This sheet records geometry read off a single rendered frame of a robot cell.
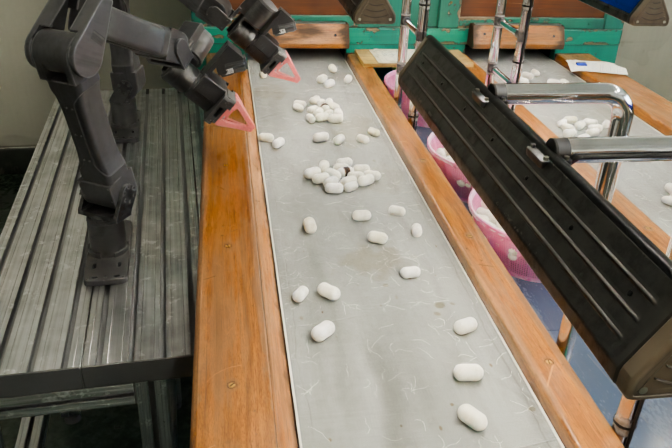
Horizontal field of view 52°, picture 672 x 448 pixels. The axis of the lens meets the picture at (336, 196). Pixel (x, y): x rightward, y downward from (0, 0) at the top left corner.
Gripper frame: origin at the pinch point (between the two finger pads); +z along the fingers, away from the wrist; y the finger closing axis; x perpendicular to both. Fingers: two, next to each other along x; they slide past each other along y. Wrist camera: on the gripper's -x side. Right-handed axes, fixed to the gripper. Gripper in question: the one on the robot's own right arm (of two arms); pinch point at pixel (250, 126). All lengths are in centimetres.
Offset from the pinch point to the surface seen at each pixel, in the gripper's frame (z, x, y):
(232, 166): 0.7, 6.8, -6.3
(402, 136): 29.5, -17.7, 6.5
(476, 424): 20, -9, -76
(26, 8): -50, 60, 158
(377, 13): 2.3, -33.4, -4.4
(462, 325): 23, -12, -59
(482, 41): 57, -48, 67
